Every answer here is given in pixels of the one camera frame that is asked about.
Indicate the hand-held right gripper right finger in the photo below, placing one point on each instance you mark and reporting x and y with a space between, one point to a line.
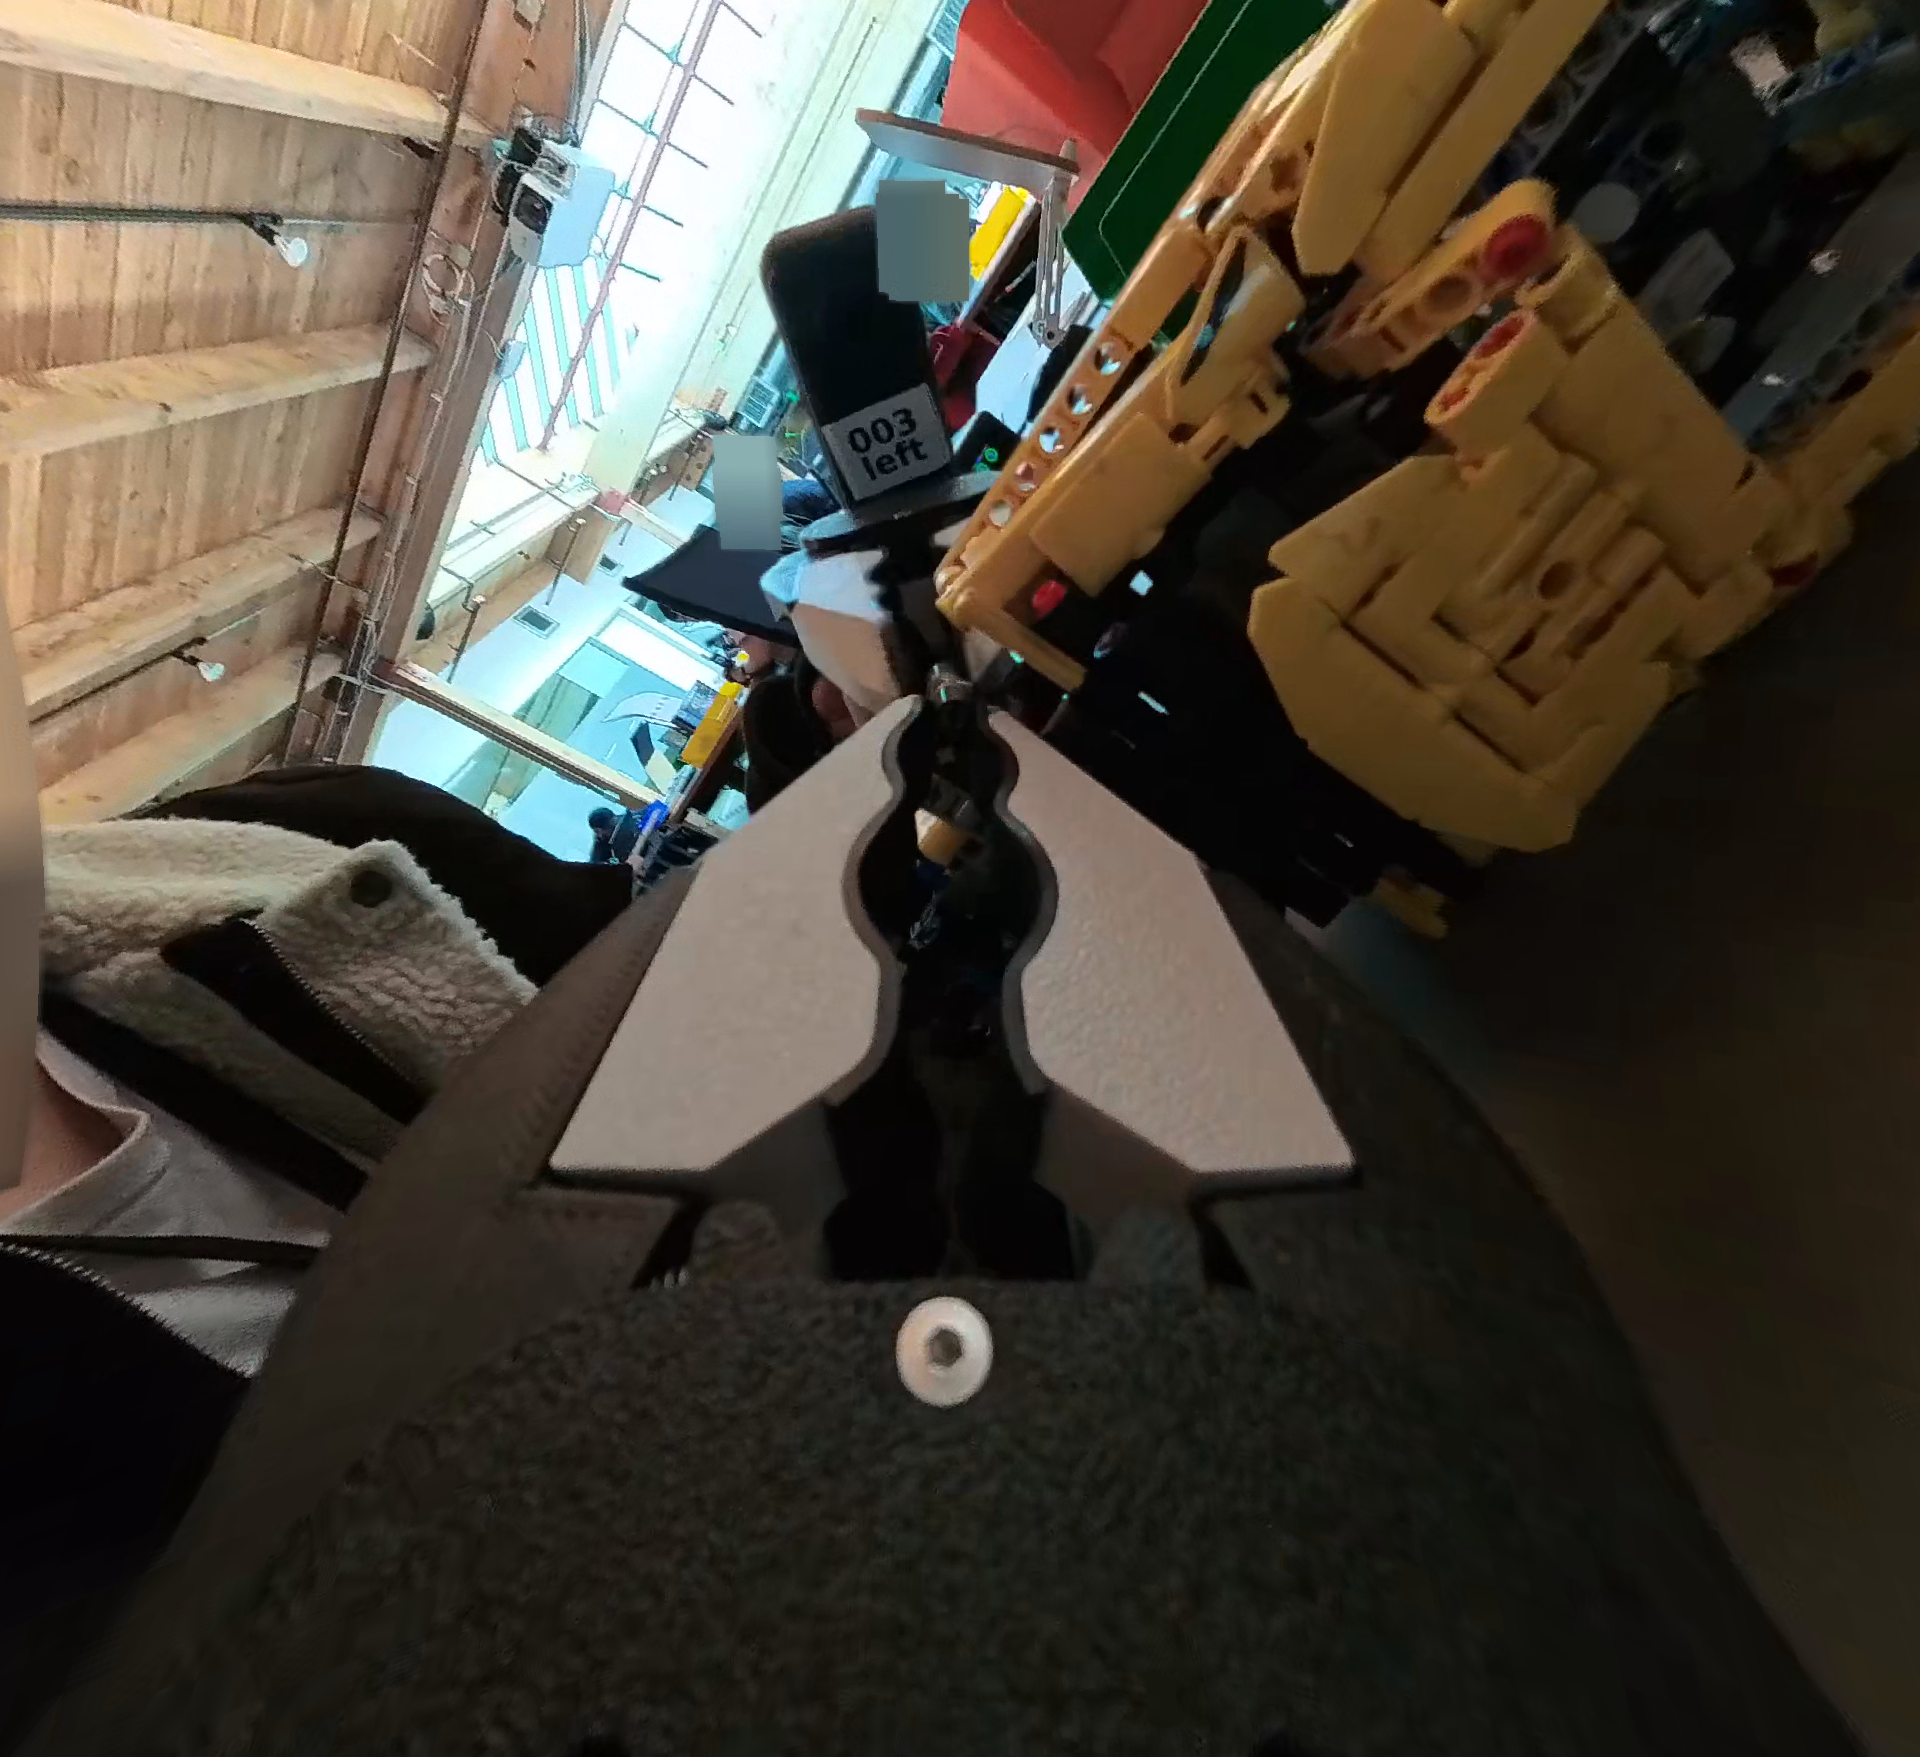
1185 1037

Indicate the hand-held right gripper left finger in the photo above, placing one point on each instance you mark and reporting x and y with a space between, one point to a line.
721 1037

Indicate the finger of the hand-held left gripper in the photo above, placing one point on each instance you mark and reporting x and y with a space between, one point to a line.
848 632

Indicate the grey black brick chassis module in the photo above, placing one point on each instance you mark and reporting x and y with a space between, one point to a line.
948 836

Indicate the yellow toy brick car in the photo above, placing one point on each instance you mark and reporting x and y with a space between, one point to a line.
1500 588

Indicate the grey desk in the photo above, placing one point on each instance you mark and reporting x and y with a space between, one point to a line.
1725 1186

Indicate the person's left hand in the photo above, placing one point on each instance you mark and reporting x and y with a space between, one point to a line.
840 711

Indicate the white ceiling unit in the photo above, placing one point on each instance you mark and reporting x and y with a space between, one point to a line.
564 205

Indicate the green plastic bin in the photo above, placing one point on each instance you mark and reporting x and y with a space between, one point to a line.
1200 92

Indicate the person's white shirt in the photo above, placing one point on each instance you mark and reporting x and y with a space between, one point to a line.
180 1186

